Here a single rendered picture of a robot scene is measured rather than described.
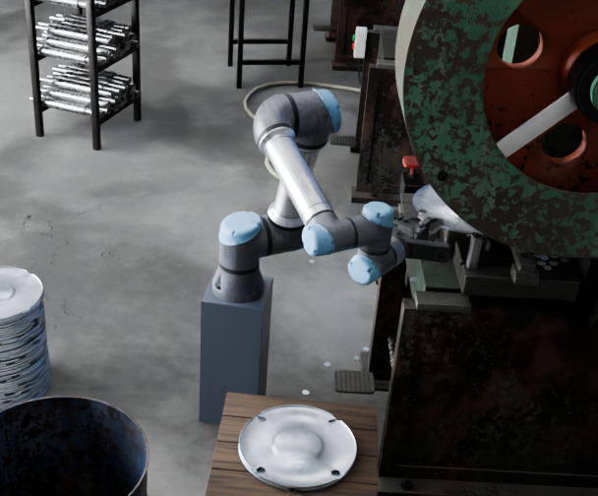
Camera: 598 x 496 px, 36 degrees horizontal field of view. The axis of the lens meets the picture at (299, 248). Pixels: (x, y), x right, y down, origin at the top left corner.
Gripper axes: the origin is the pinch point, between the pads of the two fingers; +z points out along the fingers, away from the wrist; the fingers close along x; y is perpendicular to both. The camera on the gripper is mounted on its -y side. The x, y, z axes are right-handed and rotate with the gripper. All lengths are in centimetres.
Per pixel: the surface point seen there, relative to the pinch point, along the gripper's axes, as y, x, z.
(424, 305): -6.8, 14.6, -16.3
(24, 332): 97, 50, -64
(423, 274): 0.7, 13.7, -4.8
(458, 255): -5.2, 8.4, 2.2
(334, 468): -9, 42, -54
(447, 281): -6.0, 13.7, -3.7
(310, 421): 5, 42, -45
